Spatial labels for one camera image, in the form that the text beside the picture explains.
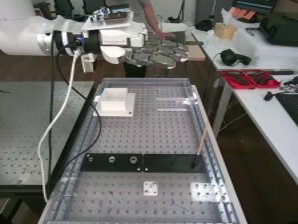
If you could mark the thin stick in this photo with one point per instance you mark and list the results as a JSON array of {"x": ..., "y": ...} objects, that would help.
[{"x": 204, "y": 136}]

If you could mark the white desk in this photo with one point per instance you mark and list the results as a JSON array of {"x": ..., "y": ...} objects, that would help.
[
  {"x": 261, "y": 113},
  {"x": 261, "y": 55}
]

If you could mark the black keyboard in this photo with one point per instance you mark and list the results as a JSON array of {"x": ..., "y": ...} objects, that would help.
[{"x": 289, "y": 106}]

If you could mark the clear box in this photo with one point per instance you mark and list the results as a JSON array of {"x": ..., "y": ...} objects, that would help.
[{"x": 147, "y": 210}]

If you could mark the black plate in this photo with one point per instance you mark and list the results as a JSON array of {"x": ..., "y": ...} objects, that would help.
[{"x": 173, "y": 163}]

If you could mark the cardboard box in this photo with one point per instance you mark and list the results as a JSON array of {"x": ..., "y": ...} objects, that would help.
[{"x": 224, "y": 31}]

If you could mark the black mouse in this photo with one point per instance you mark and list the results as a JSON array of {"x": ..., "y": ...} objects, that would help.
[{"x": 269, "y": 96}]

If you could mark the small white box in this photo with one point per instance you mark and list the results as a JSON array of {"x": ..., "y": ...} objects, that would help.
[{"x": 115, "y": 101}]

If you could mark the person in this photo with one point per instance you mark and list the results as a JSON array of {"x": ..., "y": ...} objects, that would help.
[{"x": 153, "y": 20}]

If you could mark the small white mounting block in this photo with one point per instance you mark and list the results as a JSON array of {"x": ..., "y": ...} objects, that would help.
[{"x": 151, "y": 188}]

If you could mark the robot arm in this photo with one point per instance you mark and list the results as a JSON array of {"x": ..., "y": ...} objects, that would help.
[{"x": 27, "y": 33}]

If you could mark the red tray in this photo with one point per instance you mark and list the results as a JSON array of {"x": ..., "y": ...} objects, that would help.
[
  {"x": 237, "y": 80},
  {"x": 264, "y": 78}
]

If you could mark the black headphones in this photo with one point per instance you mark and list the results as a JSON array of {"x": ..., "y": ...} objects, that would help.
[{"x": 231, "y": 57}]

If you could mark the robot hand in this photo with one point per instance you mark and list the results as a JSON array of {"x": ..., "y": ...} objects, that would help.
[{"x": 133, "y": 40}]

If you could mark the black carrying case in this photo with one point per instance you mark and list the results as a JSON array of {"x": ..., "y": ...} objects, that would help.
[{"x": 281, "y": 30}]

